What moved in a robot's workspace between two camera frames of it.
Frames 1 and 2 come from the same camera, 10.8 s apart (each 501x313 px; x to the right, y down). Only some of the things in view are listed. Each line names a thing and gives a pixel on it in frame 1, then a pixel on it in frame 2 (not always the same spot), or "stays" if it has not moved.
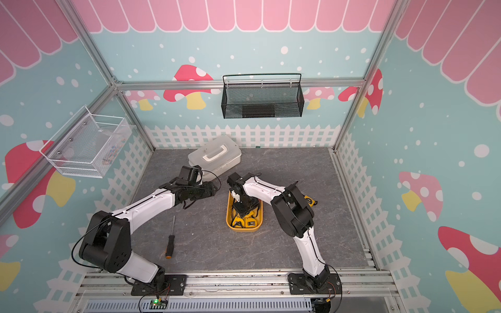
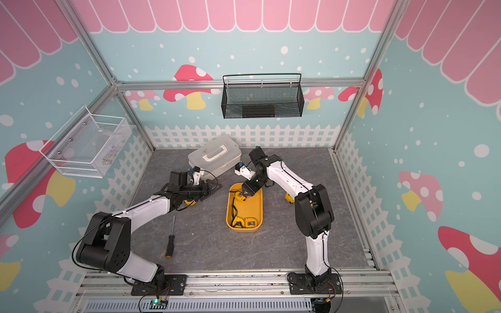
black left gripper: x=209 y=190 stays
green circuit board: x=158 y=304 stays
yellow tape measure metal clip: x=250 y=222 stays
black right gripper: x=240 y=211 → x=250 y=189
